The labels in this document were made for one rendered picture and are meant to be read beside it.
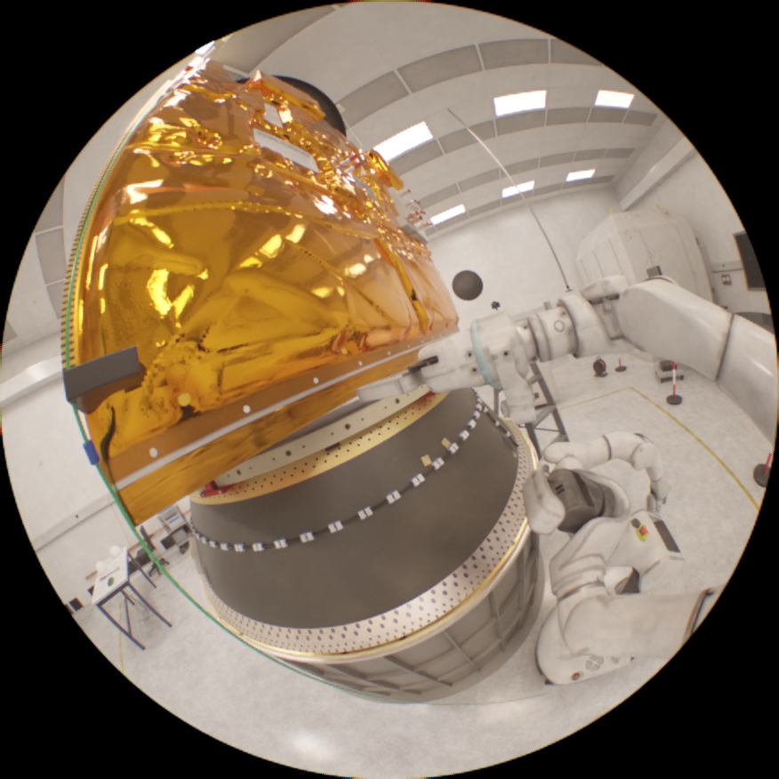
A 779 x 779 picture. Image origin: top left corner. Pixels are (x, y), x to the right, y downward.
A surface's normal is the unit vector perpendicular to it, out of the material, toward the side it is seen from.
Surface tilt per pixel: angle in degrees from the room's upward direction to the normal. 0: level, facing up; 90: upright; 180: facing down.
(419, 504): 62
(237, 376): 128
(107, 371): 90
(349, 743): 0
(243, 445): 90
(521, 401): 99
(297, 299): 96
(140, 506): 90
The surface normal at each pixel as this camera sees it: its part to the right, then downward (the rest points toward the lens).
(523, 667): -0.36, -0.92
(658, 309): -0.90, 0.43
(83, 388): 0.82, -0.25
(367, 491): 0.18, -0.45
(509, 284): -0.44, 0.29
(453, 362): 0.33, -0.04
